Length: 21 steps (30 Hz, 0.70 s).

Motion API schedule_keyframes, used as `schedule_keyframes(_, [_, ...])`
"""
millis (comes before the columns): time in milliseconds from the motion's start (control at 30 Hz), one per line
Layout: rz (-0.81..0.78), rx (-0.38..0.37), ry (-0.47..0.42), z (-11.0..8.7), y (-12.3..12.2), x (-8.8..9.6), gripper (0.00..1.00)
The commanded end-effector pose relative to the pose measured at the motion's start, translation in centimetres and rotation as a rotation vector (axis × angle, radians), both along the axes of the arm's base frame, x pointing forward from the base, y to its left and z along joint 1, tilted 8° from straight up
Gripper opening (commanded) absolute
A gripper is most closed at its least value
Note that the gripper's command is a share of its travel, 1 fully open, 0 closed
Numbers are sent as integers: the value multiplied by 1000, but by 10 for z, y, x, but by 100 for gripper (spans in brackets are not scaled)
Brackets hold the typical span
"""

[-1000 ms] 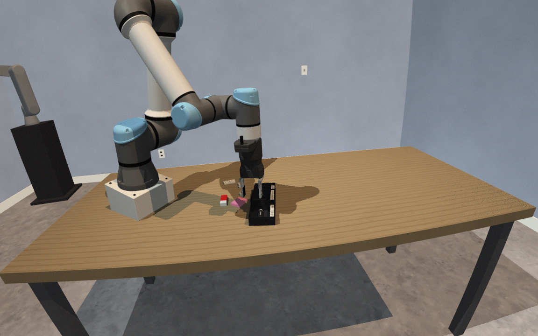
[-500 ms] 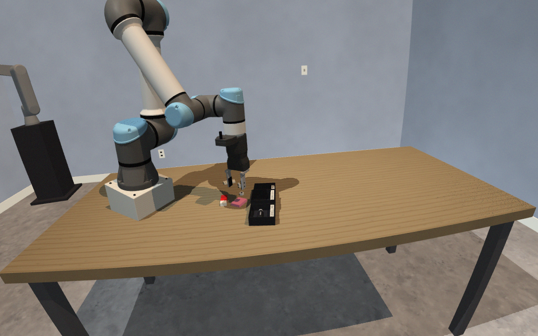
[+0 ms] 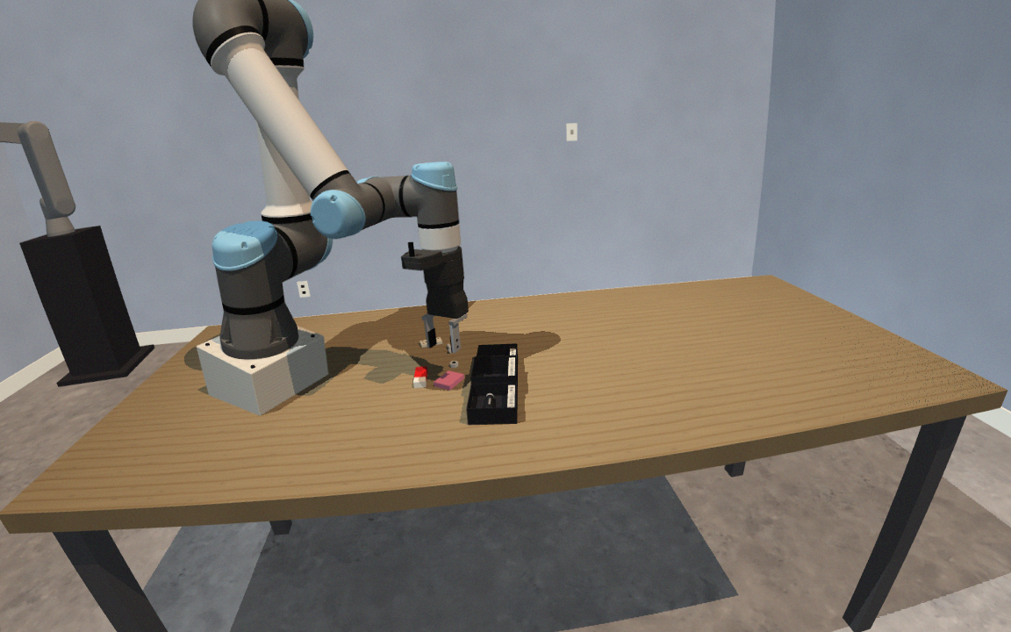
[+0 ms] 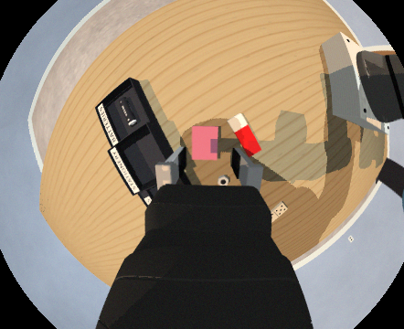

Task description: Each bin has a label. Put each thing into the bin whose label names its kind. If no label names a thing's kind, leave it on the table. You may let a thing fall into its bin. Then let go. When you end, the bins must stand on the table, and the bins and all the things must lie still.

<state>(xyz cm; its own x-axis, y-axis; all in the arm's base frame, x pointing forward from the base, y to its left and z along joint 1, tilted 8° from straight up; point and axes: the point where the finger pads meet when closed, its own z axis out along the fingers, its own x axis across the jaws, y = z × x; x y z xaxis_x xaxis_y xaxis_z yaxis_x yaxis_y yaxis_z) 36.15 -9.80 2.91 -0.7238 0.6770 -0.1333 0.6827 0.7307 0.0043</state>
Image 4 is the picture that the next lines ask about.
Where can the white hex nut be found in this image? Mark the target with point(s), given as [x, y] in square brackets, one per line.
[223, 180]

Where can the red and white eraser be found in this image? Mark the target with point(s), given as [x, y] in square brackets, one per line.
[244, 134]

